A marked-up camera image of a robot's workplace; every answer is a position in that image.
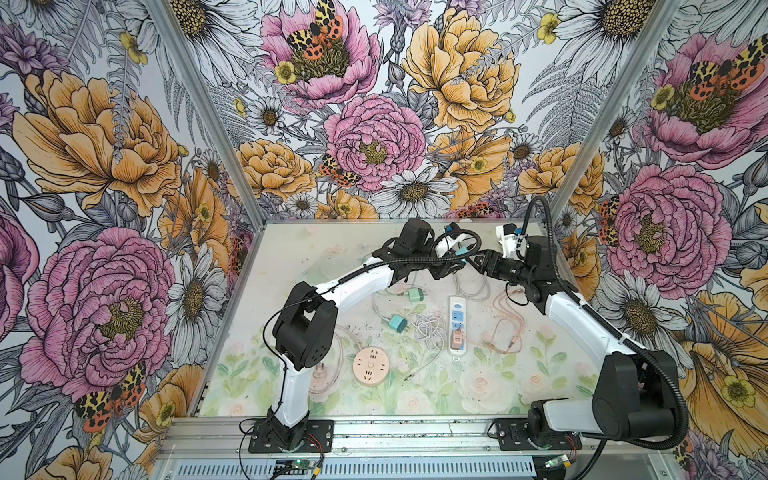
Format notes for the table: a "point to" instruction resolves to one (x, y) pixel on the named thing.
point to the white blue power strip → (457, 325)
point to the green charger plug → (415, 295)
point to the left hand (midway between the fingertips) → (456, 264)
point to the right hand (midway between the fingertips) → (470, 265)
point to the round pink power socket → (371, 366)
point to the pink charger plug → (457, 339)
